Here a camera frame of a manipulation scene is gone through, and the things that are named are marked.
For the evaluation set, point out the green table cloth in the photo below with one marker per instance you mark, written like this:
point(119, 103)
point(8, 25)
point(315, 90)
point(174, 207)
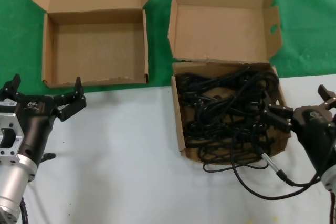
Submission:
point(160, 37)

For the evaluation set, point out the torn-edged cardboard box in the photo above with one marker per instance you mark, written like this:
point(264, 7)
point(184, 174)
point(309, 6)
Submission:
point(223, 24)

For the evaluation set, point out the cardboard box with oval holes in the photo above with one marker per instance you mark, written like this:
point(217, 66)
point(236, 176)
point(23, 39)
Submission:
point(97, 51)

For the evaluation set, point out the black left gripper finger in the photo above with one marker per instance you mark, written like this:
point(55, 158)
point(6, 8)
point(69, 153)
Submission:
point(71, 103)
point(10, 90)

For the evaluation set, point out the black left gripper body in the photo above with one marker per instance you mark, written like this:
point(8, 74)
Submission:
point(36, 124)

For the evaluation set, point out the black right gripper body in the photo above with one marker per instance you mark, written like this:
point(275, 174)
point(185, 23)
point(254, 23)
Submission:
point(315, 134)

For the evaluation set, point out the small black connector plug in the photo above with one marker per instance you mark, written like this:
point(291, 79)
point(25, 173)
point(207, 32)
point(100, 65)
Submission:
point(49, 156)

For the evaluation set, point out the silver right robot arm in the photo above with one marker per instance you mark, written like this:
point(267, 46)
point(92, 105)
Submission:
point(331, 179)

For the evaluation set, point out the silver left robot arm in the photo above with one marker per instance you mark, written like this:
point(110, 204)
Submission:
point(13, 187)

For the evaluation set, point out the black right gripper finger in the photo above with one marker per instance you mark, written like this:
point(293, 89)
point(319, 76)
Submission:
point(278, 117)
point(328, 98)

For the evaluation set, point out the silver left camera mount bracket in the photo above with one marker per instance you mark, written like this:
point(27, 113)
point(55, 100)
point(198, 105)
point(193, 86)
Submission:
point(10, 121)

